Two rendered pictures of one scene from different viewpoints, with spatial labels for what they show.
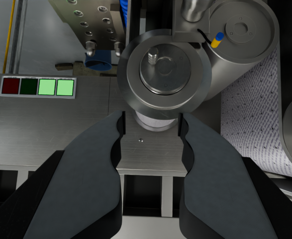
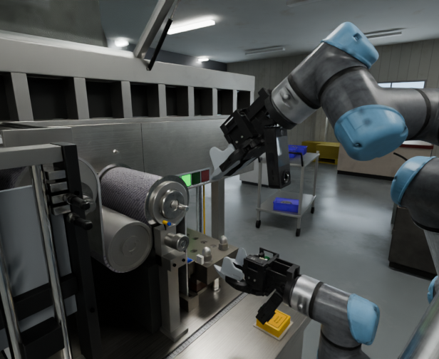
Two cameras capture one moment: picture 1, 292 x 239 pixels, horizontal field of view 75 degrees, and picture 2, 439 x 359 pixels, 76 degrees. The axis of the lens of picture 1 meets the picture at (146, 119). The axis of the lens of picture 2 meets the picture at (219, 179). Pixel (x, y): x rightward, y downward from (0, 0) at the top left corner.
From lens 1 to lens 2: 0.55 m
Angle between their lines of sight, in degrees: 48
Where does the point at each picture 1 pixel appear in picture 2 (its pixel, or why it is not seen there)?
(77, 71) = not seen: hidden behind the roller
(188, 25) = (169, 230)
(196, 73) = (156, 207)
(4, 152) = (203, 128)
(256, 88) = (90, 216)
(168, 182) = (82, 113)
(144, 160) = (108, 132)
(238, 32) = (132, 243)
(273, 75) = (100, 224)
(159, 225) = (86, 69)
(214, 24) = (145, 243)
